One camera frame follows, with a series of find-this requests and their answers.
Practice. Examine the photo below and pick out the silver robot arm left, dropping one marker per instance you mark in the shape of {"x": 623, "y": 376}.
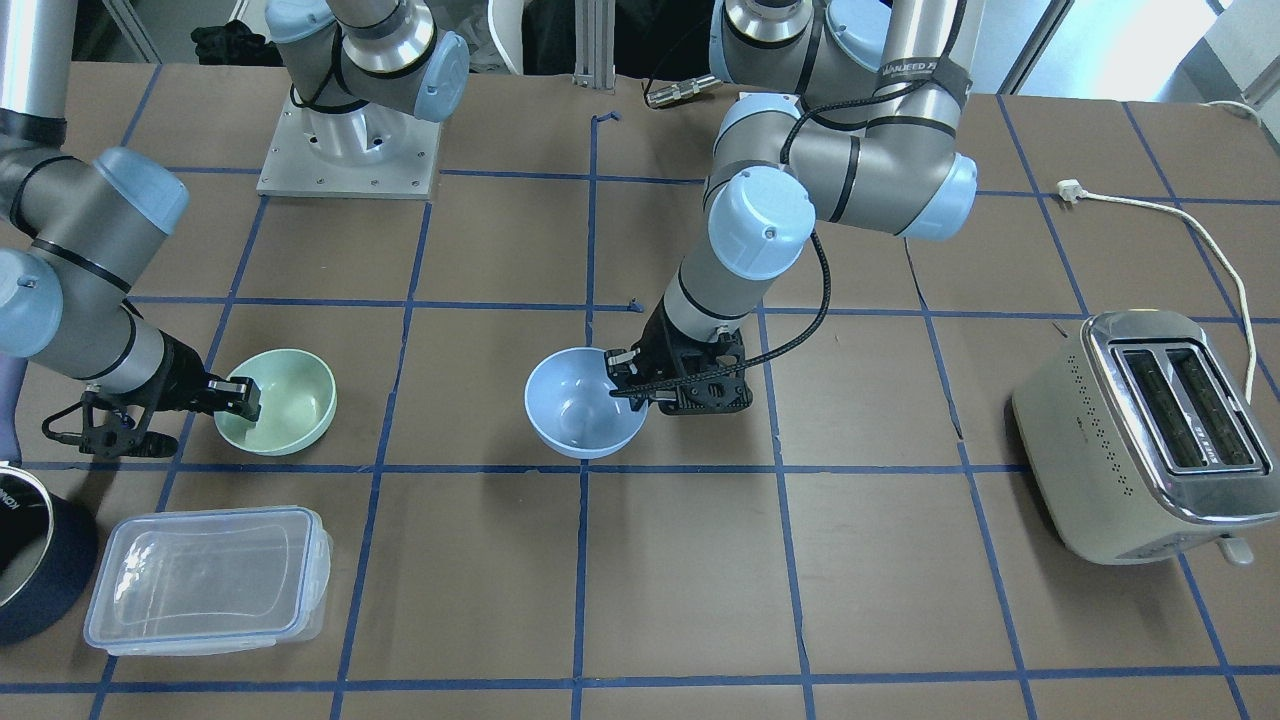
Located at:
{"x": 851, "y": 119}

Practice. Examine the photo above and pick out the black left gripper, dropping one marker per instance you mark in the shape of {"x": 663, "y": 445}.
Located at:
{"x": 661, "y": 341}

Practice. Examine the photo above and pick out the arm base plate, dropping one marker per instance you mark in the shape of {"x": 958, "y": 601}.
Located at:
{"x": 370, "y": 153}

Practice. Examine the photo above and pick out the blue bowl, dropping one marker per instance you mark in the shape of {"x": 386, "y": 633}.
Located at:
{"x": 567, "y": 398}

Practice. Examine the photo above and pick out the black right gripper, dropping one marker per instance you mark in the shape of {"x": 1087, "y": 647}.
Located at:
{"x": 179, "y": 378}

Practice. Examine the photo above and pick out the green bowl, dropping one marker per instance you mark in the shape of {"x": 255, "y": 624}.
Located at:
{"x": 298, "y": 400}

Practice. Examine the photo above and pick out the cream silver toaster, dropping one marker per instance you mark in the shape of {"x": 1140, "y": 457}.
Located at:
{"x": 1142, "y": 443}

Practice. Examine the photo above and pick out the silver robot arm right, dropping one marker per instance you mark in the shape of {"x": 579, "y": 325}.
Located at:
{"x": 95, "y": 225}

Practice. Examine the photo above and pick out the aluminium frame post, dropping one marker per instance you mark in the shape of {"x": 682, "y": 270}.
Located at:
{"x": 593, "y": 28}

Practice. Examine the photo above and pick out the clear plastic container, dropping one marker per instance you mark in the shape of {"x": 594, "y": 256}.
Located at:
{"x": 200, "y": 583}

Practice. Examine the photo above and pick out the dark blue saucepan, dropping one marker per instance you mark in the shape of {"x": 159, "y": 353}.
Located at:
{"x": 48, "y": 544}

